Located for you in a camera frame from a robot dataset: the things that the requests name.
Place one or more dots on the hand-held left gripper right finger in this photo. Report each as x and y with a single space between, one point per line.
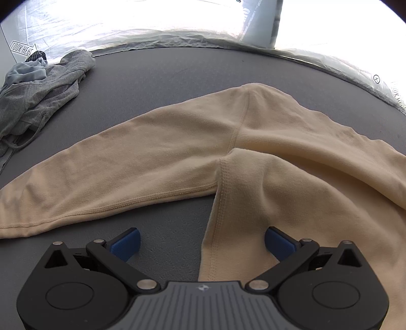
279 243

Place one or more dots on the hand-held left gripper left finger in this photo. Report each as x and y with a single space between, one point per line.
125 244

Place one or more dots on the beige long-sleeve garment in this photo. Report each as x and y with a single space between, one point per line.
190 139

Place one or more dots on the grey hoodie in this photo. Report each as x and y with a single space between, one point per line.
47 92

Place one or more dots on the light blue-grey garment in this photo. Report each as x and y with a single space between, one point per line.
27 71

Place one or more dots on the white side board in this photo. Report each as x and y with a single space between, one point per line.
3 57

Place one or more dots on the white printed backdrop sheet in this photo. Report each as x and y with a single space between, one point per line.
158 22

